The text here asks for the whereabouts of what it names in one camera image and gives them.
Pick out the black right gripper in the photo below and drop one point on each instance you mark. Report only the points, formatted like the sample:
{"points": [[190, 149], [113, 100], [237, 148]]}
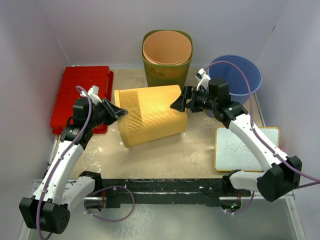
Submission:
{"points": [[180, 104]]}

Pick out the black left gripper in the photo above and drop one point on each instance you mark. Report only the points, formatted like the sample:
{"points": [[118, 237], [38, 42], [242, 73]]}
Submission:
{"points": [[114, 113]]}

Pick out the yellow ribbed waste basket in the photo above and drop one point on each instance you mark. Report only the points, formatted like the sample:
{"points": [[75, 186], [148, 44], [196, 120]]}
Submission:
{"points": [[149, 116]]}

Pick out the red plastic tray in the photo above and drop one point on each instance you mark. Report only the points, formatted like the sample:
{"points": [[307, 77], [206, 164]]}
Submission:
{"points": [[86, 77]]}

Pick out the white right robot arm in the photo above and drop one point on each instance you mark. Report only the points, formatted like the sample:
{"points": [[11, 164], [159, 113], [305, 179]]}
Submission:
{"points": [[279, 173]]}

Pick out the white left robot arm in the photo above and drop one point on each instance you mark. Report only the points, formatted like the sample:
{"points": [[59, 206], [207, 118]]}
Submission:
{"points": [[49, 207]]}

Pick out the olive green ribbed bin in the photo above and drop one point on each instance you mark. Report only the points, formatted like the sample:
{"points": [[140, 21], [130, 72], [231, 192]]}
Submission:
{"points": [[163, 75]]}

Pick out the pink inner bin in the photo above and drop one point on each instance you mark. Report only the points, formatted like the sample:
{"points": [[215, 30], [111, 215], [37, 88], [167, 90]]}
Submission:
{"points": [[167, 47]]}

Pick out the blue plastic bucket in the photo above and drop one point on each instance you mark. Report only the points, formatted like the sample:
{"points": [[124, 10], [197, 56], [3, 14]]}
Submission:
{"points": [[242, 76]]}

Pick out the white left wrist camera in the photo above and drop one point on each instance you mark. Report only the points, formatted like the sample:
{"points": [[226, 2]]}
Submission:
{"points": [[90, 96]]}

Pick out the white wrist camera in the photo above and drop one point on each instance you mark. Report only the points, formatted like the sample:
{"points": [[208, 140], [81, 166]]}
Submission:
{"points": [[203, 79], [90, 96]]}

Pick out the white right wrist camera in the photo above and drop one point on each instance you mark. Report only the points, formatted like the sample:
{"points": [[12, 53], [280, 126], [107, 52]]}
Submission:
{"points": [[203, 79]]}

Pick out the small whiteboard with orange frame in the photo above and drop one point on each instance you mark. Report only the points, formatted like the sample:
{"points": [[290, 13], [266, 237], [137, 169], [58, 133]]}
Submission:
{"points": [[232, 154]]}

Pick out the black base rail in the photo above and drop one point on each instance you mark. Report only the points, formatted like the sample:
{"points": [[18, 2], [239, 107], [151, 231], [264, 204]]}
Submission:
{"points": [[210, 192]]}

